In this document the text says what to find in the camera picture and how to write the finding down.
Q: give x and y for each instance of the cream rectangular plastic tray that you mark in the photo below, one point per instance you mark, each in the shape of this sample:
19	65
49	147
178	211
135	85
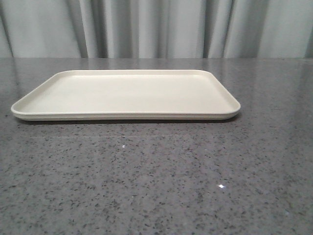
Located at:
128	94

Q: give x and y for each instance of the grey-white pleated curtain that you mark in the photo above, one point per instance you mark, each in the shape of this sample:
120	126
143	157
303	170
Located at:
156	29

